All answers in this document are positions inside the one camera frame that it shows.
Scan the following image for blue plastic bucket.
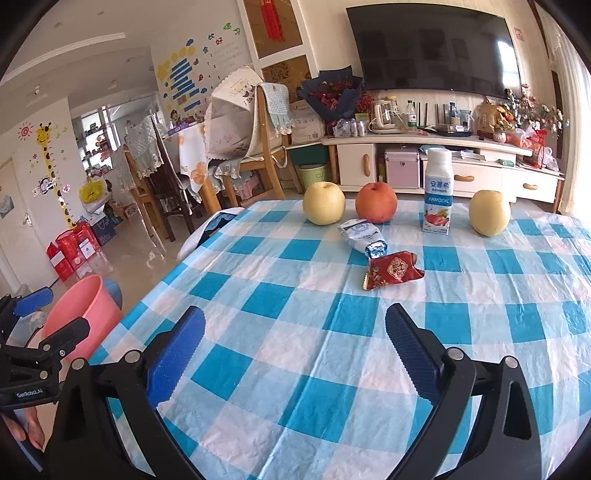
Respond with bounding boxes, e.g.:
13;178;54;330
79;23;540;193
102;278;124;310

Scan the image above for dark wooden dining chair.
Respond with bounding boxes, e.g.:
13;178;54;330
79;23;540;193
124;115;195;241

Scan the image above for pack of drink cans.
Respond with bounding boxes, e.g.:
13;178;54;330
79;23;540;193
333;117;368;138

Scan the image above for brown gift box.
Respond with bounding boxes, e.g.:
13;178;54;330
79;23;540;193
475;99;504;139

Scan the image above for blue checked tablecloth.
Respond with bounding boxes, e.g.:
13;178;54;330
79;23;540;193
88;198;591;480

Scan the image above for dark red snack wrapper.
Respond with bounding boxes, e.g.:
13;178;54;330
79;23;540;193
362;250;426;291

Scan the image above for red gift bags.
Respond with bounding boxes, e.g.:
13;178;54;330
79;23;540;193
46;222;100;282

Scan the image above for dark blue flower bouquet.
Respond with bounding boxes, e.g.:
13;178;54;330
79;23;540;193
298;66;363;121

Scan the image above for black television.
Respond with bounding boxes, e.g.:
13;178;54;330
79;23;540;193
346;4;522;99

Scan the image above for person's left hand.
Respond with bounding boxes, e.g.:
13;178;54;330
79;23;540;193
0;406;47;455

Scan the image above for white yogurt drink bottle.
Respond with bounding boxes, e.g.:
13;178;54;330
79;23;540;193
422;148;457;235

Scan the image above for red snack bag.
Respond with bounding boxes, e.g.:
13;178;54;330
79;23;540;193
526;129;548;169

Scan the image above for white television cabinet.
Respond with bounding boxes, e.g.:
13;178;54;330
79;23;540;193
322;134;566;204

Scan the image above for blue wall stickers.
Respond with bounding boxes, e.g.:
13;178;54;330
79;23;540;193
154;46;208;112

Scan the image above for yellow pear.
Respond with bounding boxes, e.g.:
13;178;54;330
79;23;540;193
302;181;347;226
468;189;512;237

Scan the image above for yellow plastic bag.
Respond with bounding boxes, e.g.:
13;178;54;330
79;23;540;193
78;179;108;204

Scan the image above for white cardboard box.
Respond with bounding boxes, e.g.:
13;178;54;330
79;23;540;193
291;111;324;144

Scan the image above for white electric kettle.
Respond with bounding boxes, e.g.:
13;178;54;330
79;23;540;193
370;99;402;134

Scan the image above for pink metal case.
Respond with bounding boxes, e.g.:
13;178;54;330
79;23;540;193
385;145;421;189

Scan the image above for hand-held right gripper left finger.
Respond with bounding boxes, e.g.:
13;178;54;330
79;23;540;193
44;305;206;480

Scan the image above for dried flower bunch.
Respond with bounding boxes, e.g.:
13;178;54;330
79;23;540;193
503;85;564;134

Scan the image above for giraffe wall sticker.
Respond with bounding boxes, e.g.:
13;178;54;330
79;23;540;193
34;122;77;229

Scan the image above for green waste bin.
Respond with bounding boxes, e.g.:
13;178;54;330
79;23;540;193
298;162;331;195

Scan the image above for red apple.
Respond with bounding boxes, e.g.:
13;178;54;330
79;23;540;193
355;181;399;224

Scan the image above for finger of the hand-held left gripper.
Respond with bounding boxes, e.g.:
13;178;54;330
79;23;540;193
13;287;54;317
39;316;90;361

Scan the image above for pink plastic bucket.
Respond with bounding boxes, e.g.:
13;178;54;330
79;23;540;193
41;274;123;365

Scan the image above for white and blue wrapper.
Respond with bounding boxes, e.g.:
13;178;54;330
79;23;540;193
337;219;387;258

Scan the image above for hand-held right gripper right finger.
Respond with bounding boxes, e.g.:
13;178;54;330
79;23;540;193
385;302;544;480

